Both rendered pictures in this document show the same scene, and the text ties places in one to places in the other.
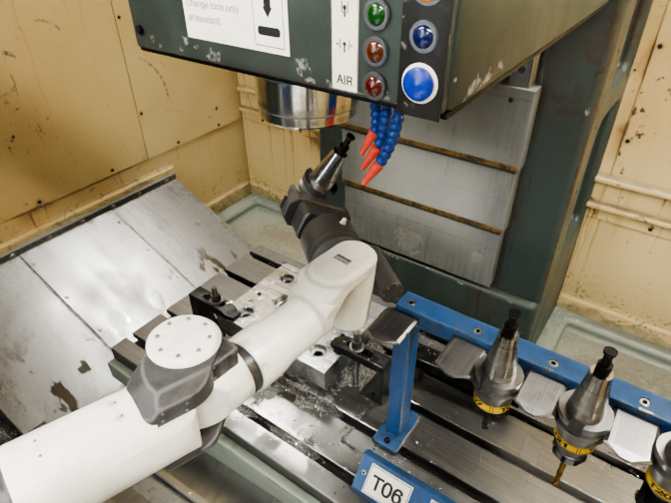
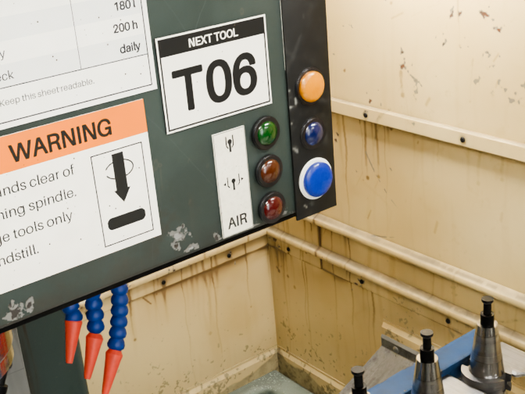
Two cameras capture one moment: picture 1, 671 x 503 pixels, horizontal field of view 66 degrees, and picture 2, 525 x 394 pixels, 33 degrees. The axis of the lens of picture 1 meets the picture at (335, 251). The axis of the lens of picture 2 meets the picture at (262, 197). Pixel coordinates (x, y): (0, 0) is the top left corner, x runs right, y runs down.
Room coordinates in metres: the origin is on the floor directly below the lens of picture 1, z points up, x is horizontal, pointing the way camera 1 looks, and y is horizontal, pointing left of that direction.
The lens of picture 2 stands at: (0.30, 0.60, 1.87)
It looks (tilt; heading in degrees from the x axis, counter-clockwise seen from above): 22 degrees down; 288
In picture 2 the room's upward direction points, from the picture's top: 5 degrees counter-clockwise
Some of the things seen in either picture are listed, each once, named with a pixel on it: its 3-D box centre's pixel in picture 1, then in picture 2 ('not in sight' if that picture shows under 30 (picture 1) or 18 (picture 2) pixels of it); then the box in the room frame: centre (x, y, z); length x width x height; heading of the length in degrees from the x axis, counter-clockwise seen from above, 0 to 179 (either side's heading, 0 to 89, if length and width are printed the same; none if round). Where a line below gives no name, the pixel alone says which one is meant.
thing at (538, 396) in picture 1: (538, 395); not in sight; (0.44, -0.26, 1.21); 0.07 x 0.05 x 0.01; 144
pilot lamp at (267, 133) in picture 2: (375, 14); (266, 133); (0.50, -0.04, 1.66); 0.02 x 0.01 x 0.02; 54
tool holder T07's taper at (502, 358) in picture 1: (503, 352); not in sight; (0.47, -0.22, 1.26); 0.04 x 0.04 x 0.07
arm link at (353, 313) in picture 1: (352, 276); not in sight; (0.60, -0.03, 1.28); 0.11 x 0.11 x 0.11; 16
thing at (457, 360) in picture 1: (459, 358); not in sight; (0.50, -0.17, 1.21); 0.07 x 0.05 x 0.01; 144
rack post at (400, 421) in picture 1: (401, 377); not in sight; (0.61, -0.11, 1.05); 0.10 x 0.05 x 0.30; 144
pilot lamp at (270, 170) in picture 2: (374, 51); (269, 170); (0.50, -0.04, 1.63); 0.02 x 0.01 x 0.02; 54
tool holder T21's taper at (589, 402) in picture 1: (593, 391); (427, 381); (0.40, -0.31, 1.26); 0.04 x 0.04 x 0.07
